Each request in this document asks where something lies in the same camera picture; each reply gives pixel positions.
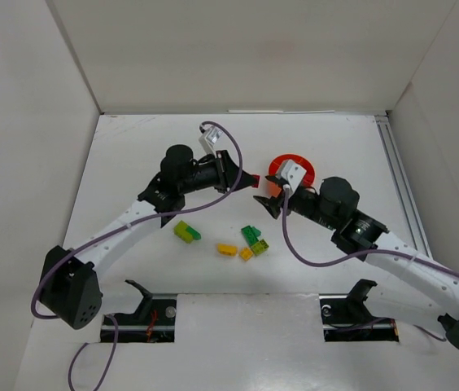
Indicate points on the small dark green lego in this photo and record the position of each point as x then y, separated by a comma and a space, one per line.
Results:
257, 231

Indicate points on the lime green lego stack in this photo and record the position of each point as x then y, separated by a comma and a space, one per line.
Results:
180, 230

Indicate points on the red lego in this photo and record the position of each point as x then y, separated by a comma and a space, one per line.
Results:
256, 180

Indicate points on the orange divided round container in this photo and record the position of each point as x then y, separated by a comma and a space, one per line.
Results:
275, 183

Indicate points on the yellow curved lego brick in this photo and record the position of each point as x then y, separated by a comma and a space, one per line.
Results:
227, 250

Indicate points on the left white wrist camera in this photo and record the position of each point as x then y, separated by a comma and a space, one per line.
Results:
210, 134

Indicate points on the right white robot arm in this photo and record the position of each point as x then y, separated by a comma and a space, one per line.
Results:
360, 236

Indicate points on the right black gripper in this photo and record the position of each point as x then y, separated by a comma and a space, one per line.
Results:
282, 194

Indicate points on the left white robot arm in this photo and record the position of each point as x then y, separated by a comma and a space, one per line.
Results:
69, 283

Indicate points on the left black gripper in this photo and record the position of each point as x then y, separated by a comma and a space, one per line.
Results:
222, 172

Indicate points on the yellow square lego brick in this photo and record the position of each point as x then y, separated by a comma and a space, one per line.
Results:
246, 253

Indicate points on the aluminium rail right side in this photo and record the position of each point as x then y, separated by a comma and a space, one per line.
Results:
400, 179

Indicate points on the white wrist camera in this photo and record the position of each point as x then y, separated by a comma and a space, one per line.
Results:
293, 173
210, 134

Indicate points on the green flat lego brick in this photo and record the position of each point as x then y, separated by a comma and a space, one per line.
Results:
249, 235

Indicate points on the lime square lego brick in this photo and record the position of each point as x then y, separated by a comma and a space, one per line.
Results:
260, 247

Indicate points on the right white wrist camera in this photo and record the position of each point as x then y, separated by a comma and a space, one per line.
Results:
293, 173

